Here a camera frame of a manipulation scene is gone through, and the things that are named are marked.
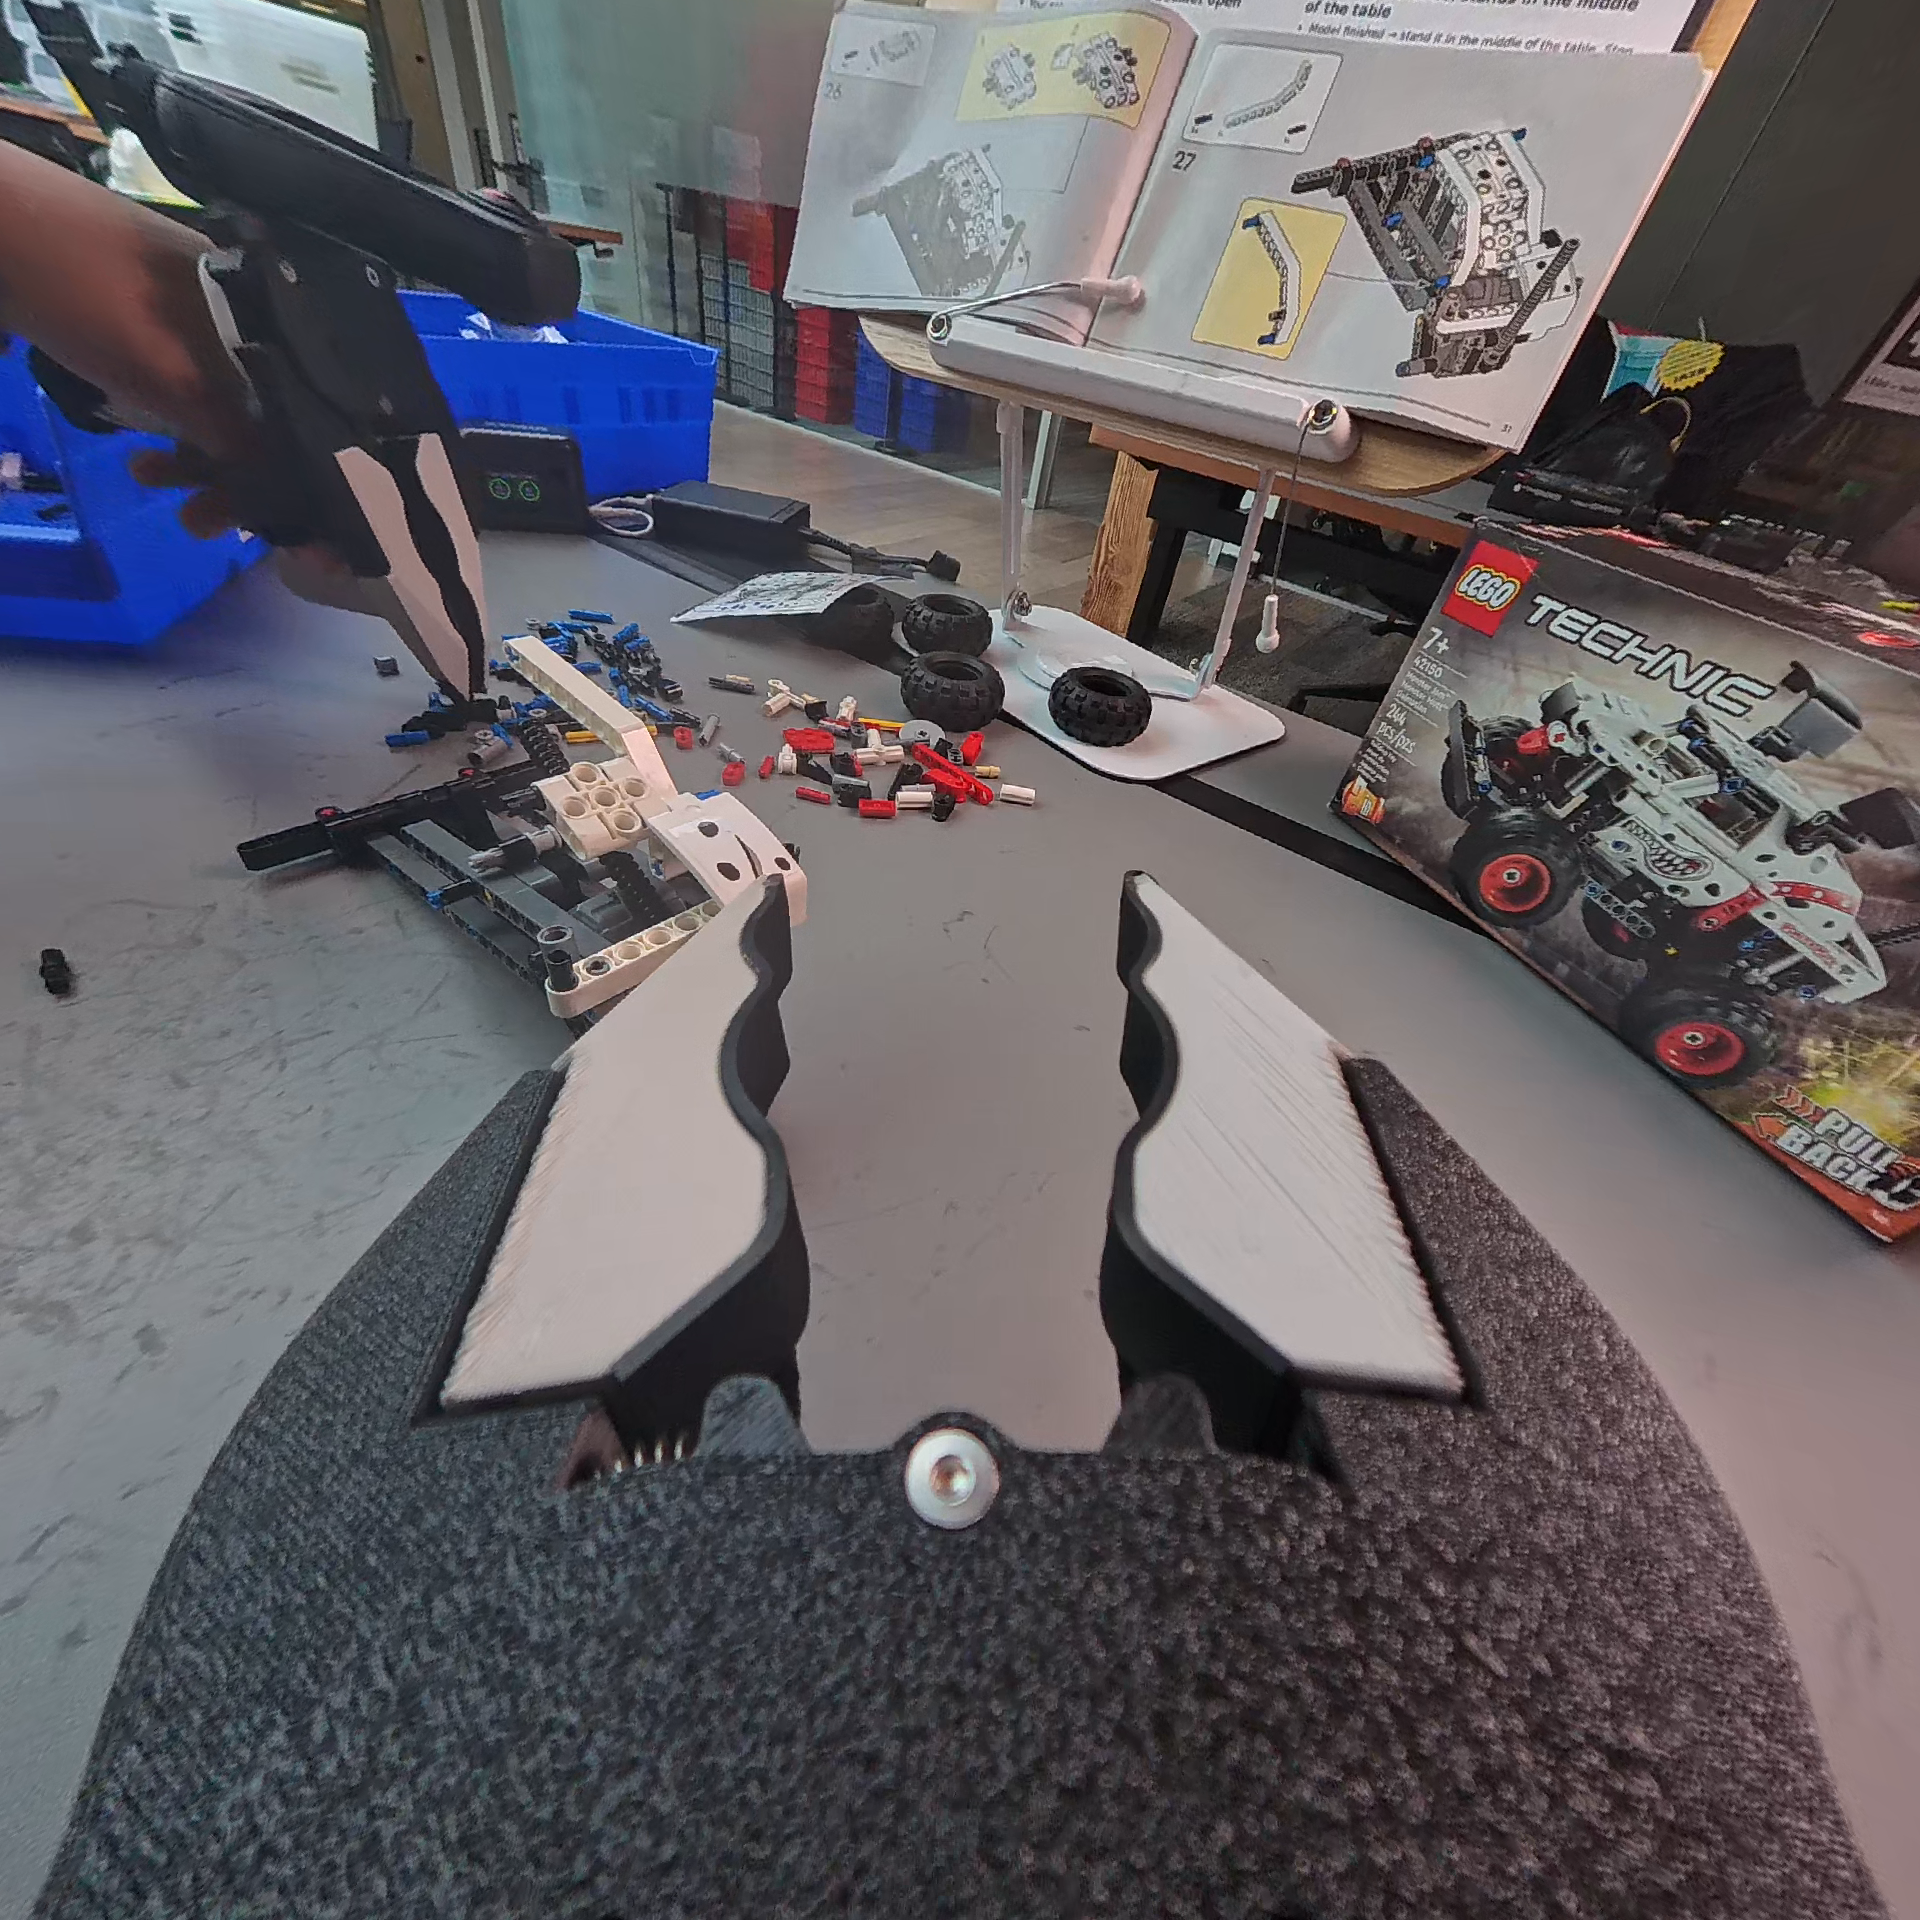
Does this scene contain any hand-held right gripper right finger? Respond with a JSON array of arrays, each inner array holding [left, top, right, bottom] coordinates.
[[1099, 871, 1470, 1464]]

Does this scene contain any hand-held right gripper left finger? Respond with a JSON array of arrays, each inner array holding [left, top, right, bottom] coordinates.
[[439, 872, 798, 1478]]

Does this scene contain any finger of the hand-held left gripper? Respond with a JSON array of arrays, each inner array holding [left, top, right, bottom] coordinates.
[[276, 438, 470, 703], [403, 427, 491, 703]]

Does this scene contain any pile of blue black pins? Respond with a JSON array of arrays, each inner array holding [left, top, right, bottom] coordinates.
[[381, 604, 722, 751]]

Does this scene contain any partly built toy truck chassis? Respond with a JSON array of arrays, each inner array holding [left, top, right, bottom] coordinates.
[[237, 634, 812, 1023]]

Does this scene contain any white task instruction sheet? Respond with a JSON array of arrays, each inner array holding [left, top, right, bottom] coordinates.
[[977, 0, 1706, 61]]

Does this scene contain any black device with green lights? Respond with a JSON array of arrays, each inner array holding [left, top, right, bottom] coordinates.
[[457, 423, 589, 534]]

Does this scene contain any blue plastic bin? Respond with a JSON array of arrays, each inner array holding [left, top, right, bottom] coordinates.
[[0, 328, 273, 647], [397, 288, 721, 506]]

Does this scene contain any black power adapter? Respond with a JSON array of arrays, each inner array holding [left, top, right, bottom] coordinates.
[[646, 483, 812, 554]]

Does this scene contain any printed sticker sheet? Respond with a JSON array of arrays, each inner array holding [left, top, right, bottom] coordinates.
[[670, 568, 909, 627]]

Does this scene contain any rack of red blue bins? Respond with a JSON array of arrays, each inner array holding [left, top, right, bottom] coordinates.
[[661, 180, 962, 453]]

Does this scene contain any pile of red white pieces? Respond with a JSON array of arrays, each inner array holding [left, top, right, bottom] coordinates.
[[721, 674, 1045, 828]]

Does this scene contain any open instruction booklet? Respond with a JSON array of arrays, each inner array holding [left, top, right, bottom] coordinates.
[[785, 0, 1714, 455]]

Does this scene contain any toy truck set box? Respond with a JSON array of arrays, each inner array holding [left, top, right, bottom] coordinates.
[[1332, 516, 1920, 1243]]

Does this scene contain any wooden table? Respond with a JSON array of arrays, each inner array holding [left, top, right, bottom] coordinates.
[[1078, 421, 1501, 639]]

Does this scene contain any white book stand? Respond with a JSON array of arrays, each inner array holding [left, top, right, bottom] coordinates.
[[862, 276, 1489, 781]]

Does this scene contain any black tote bag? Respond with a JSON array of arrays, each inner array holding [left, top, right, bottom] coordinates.
[[1485, 322, 1823, 527]]

